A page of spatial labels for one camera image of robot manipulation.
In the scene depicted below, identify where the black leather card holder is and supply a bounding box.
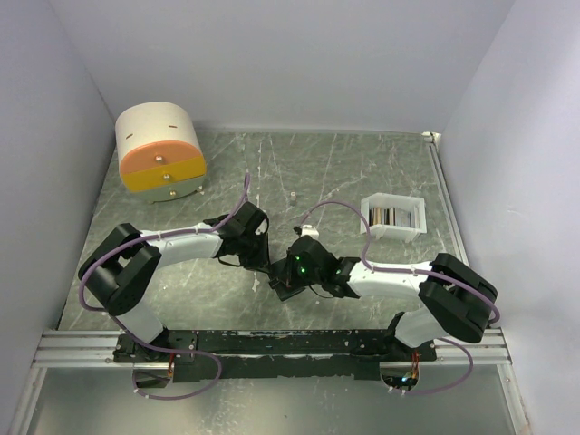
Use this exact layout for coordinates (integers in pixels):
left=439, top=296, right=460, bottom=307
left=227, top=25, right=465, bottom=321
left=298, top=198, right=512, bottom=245
left=268, top=259, right=305, bottom=302

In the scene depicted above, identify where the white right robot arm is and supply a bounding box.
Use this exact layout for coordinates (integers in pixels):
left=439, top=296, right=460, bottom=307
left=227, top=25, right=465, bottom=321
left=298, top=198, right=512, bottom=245
left=269, top=236, right=498, bottom=361

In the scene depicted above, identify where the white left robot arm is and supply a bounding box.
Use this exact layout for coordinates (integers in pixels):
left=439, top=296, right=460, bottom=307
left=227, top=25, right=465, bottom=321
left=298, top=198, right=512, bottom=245
left=78, top=202, right=270, bottom=362

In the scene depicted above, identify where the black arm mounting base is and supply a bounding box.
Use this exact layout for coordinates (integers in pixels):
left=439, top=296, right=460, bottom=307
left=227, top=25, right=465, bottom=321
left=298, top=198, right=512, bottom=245
left=112, top=329, right=436, bottom=382

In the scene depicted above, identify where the grey card stack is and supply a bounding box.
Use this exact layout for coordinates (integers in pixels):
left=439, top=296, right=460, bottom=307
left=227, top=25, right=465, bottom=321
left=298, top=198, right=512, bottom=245
left=369, top=207, right=413, bottom=227

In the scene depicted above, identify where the white card tray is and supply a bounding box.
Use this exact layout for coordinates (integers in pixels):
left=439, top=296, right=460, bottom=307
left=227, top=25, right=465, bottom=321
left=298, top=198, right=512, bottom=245
left=361, top=193, right=427, bottom=243

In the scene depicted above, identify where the beige orange mini drawer cabinet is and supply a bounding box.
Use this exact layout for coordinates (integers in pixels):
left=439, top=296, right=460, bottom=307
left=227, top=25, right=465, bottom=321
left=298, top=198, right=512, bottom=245
left=115, top=101, right=207, bottom=203

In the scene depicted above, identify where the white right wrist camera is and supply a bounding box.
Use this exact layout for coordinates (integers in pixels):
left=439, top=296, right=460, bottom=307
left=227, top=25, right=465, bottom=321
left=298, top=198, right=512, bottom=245
left=299, top=224, right=319, bottom=240

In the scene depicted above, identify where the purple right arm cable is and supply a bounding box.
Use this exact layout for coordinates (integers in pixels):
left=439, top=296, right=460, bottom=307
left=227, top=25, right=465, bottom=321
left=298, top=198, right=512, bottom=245
left=294, top=200, right=502, bottom=396

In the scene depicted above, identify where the aluminium rail frame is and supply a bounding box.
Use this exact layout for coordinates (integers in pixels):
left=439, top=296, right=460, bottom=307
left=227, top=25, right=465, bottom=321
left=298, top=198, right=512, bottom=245
left=29, top=132, right=531, bottom=434

